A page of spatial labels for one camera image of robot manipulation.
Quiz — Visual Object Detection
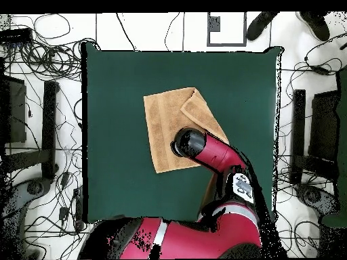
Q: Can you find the tan terry towel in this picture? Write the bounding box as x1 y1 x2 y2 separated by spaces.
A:
142 86 230 174

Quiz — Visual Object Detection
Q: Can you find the green cloth cover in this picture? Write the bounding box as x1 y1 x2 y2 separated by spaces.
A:
321 66 347 229

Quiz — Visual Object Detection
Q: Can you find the person's foot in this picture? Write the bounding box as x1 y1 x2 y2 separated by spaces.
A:
295 12 331 42
245 12 280 42

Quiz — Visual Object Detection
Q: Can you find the black power strip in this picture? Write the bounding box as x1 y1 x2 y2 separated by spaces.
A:
73 187 84 232
0 27 34 45

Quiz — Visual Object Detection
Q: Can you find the dark green table cloth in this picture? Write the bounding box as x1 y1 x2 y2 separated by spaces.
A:
81 41 285 225

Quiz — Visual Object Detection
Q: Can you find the thin black cable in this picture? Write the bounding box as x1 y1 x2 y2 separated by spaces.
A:
115 12 136 52
164 12 181 52

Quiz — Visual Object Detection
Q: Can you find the black flat panel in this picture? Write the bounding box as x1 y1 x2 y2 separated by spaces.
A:
0 75 28 144
308 90 340 163

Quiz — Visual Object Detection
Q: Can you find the tangled black cable bundle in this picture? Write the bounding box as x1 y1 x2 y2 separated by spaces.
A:
2 37 101 82

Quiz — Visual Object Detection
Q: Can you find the small grey square plate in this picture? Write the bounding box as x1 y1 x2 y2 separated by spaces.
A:
209 16 221 33

